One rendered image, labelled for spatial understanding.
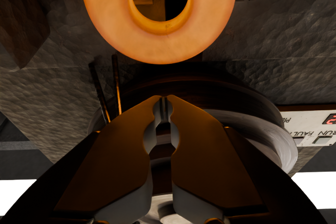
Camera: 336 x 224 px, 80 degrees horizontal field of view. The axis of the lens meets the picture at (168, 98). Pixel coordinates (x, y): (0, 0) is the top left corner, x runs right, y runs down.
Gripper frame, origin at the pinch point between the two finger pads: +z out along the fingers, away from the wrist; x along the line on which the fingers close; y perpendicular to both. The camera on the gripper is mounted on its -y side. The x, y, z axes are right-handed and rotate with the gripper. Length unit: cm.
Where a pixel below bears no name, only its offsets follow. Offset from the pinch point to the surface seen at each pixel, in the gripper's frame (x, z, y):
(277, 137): 18.6, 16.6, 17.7
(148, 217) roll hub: -5.9, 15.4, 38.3
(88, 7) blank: -7.9, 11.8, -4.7
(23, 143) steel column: -392, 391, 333
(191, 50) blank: 3.0, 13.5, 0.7
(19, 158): -594, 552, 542
